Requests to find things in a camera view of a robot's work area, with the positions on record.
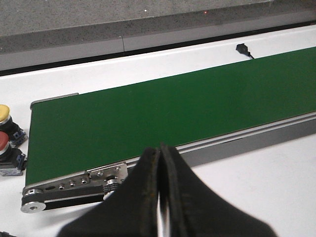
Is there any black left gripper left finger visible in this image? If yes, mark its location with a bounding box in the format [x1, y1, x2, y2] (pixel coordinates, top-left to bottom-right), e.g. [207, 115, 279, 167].
[58, 148, 160, 237]

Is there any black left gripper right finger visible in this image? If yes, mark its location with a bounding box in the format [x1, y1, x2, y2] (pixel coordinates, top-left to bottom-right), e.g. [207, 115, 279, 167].
[159, 144, 276, 237]

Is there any green conveyor belt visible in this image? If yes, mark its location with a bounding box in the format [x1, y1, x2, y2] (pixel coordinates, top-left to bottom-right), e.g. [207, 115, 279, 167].
[26, 47, 316, 185]

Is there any grey stone slab left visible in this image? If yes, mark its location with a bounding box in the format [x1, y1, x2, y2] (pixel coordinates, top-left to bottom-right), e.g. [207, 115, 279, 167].
[0, 0, 316, 54]

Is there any aluminium conveyor frame rail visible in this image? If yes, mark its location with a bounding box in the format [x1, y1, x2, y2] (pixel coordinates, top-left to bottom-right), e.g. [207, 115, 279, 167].
[21, 90, 316, 213]

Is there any small black sensor with cable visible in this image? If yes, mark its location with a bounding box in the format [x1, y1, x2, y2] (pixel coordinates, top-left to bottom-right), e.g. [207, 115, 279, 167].
[236, 43, 255, 59]

